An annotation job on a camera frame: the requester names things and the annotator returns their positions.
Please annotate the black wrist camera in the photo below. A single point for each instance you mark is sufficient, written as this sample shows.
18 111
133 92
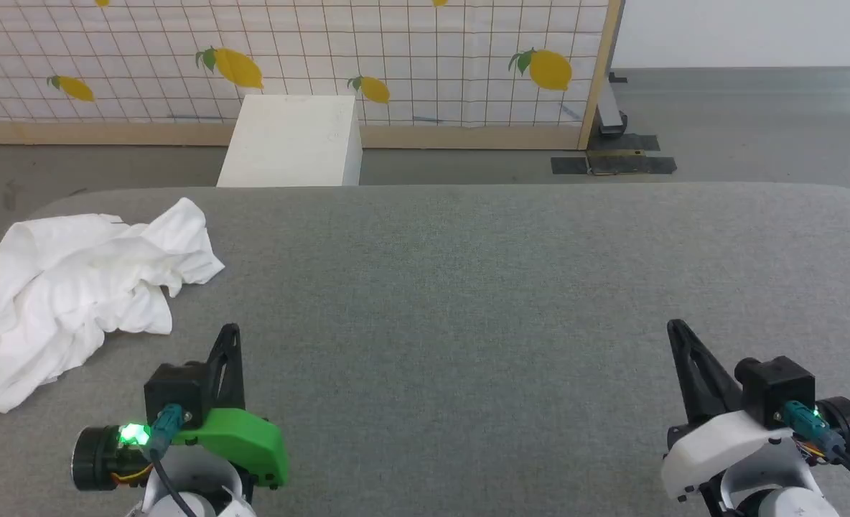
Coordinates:
777 388
174 391

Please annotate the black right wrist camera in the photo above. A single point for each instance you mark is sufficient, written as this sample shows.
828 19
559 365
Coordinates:
777 388

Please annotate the grey fabric sofa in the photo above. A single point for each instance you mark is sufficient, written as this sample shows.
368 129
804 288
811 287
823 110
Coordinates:
468 287

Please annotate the black floor tape patch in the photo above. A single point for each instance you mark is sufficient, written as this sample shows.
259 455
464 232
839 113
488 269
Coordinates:
568 166
637 164
633 142

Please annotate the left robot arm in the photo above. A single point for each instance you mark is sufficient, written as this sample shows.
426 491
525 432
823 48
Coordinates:
95 456

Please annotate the white box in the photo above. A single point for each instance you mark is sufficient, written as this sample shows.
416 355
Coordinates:
292 143

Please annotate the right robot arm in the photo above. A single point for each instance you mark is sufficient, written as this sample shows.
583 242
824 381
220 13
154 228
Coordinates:
847 424

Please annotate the lemon print partition screen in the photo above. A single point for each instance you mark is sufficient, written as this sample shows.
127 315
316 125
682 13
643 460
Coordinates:
432 43

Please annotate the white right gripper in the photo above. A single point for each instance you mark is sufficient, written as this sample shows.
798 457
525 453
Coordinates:
712 445

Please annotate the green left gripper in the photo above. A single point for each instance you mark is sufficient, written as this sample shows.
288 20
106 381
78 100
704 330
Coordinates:
245 438

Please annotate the grey metal partition foot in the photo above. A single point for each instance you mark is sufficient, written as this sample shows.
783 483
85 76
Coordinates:
610 108

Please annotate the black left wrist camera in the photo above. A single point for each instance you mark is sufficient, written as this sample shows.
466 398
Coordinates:
174 391

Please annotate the white t-shirt with grey stitching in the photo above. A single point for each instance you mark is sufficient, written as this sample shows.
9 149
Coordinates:
73 287

